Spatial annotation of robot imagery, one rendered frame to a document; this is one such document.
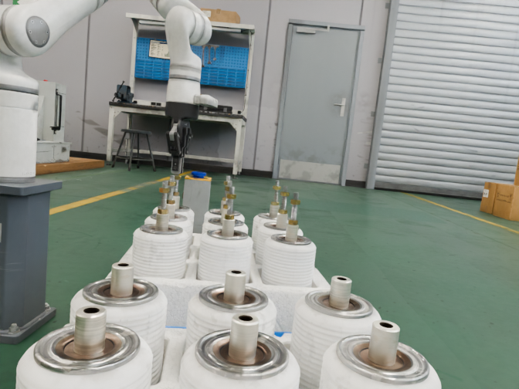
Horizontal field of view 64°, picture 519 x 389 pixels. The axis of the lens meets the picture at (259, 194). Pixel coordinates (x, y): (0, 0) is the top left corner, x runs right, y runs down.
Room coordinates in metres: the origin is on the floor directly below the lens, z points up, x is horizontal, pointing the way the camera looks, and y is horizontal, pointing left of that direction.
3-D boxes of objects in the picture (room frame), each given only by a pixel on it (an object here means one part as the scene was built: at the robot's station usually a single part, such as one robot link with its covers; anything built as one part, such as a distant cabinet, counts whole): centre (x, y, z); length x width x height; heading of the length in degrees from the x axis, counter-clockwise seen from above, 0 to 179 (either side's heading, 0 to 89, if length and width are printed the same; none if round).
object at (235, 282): (0.43, 0.02, 0.26); 0.02 x 0.02 x 0.03
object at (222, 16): (5.50, 0.73, 1.96); 0.46 x 0.28 x 0.16; 85
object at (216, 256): (0.74, 0.05, 0.16); 0.10 x 0.10 x 0.18
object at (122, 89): (5.02, 1.72, 0.87); 0.41 x 0.17 x 0.25; 179
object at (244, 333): (0.32, 0.00, 0.26); 0.02 x 0.02 x 0.03
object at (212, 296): (0.43, 0.02, 0.25); 0.08 x 0.08 x 0.01
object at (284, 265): (0.76, -0.07, 0.16); 0.10 x 0.10 x 0.18
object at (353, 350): (0.33, -0.12, 0.25); 0.08 x 0.08 x 0.01
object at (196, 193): (1.14, 0.17, 0.16); 0.07 x 0.07 x 0.31; 7
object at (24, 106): (0.81, 0.50, 0.39); 0.09 x 0.09 x 0.17; 89
